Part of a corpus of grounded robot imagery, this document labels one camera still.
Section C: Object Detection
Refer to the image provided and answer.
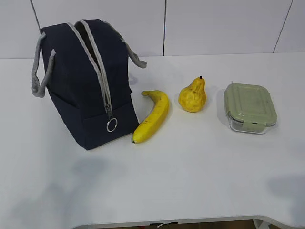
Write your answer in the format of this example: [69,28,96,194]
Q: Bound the yellow banana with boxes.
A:
[132,90,169,144]

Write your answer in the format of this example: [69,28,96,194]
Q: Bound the yellow pear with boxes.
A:
[178,76,207,113]

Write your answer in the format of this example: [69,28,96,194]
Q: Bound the navy lunch bag grey handles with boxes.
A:
[32,19,147,150]

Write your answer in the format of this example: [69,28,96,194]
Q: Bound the glass container green lid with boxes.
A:
[224,83,277,135]

